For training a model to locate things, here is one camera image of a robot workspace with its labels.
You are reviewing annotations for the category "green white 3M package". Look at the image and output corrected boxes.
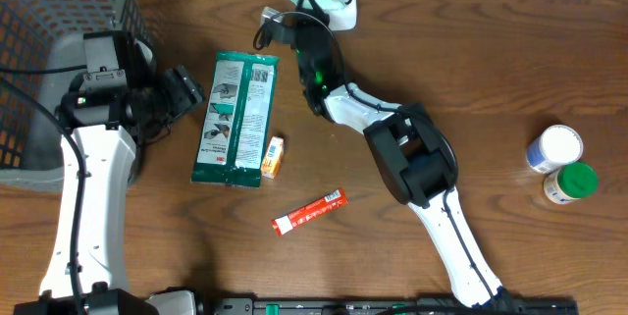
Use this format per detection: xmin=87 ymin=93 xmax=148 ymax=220
xmin=190 ymin=52 xmax=279 ymax=188

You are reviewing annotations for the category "orange Kleenex tissue pack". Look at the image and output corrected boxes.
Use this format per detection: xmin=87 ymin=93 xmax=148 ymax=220
xmin=261 ymin=136 xmax=285 ymax=179

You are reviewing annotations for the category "red snack bar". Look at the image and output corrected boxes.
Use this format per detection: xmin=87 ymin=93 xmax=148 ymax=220
xmin=272 ymin=188 xmax=348 ymax=236

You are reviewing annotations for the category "white blue label jar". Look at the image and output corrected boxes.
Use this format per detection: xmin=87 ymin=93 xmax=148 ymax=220
xmin=526 ymin=125 xmax=584 ymax=174

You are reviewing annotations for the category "green lid jar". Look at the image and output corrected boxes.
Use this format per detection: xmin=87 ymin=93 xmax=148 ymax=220
xmin=543 ymin=162 xmax=599 ymax=204

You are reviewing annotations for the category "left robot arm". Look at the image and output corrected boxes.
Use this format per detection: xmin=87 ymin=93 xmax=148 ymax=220
xmin=14 ymin=30 xmax=206 ymax=315

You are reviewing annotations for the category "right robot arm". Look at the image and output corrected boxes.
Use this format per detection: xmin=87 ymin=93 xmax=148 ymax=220
xmin=260 ymin=0 xmax=514 ymax=312

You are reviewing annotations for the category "grey plastic mesh basket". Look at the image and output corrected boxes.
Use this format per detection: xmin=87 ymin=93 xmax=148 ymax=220
xmin=1 ymin=0 xmax=151 ymax=192

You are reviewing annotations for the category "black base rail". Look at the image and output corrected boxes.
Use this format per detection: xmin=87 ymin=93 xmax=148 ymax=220
xmin=147 ymin=288 xmax=579 ymax=315

